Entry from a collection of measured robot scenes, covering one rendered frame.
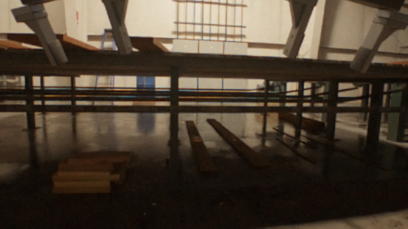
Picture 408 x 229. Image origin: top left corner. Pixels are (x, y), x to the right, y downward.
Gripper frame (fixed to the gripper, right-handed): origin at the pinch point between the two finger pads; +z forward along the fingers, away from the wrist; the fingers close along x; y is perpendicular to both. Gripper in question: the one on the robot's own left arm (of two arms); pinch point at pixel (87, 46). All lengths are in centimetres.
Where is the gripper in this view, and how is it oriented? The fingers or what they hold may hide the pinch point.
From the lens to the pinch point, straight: 40.7
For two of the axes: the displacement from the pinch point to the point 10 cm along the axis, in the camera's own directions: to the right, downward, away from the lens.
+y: 1.0, -4.8, 8.7
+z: 1.6, 8.7, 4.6
